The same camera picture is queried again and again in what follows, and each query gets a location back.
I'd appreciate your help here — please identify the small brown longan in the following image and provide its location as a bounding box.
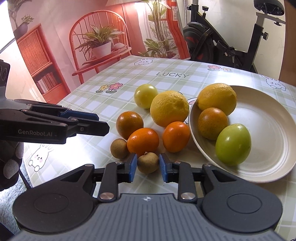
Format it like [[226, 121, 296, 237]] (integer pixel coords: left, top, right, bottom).
[[110, 138, 129, 159], [137, 152, 159, 174]]

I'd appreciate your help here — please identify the bright orange tangerine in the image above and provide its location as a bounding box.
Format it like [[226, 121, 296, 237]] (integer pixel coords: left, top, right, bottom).
[[162, 121, 190, 153], [127, 128, 159, 157]]

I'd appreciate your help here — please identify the green apple fruit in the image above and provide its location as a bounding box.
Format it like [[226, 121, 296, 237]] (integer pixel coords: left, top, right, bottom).
[[215, 123, 251, 166]]

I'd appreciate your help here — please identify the dark orange fruit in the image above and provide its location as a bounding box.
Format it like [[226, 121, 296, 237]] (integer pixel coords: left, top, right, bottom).
[[197, 108, 228, 141]]

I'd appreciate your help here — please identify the dark orange tangerine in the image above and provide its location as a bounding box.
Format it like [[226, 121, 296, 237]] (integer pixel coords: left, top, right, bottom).
[[116, 111, 144, 140]]

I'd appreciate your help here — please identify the large yellow lemon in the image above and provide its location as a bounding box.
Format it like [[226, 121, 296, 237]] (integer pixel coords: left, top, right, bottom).
[[196, 83, 237, 115]]

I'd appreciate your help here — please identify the gloved grey hand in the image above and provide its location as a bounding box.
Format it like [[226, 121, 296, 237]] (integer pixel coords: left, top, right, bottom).
[[0, 140, 23, 191]]

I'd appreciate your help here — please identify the pink room backdrop poster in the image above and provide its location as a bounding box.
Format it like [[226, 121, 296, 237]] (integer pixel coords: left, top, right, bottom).
[[7, 1, 189, 103]]

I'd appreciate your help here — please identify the yellow green round fruit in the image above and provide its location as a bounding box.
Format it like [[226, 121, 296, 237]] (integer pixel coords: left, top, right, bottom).
[[134, 84, 158, 109]]

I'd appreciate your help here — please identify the beige round plate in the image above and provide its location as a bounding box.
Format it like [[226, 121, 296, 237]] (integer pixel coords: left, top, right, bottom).
[[189, 85, 295, 183]]

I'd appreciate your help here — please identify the black exercise bike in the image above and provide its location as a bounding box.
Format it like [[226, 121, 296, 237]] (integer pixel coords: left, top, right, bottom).
[[183, 1, 285, 77]]

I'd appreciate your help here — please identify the wooden board panel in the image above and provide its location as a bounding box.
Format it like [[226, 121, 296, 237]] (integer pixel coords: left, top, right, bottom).
[[280, 0, 295, 86]]

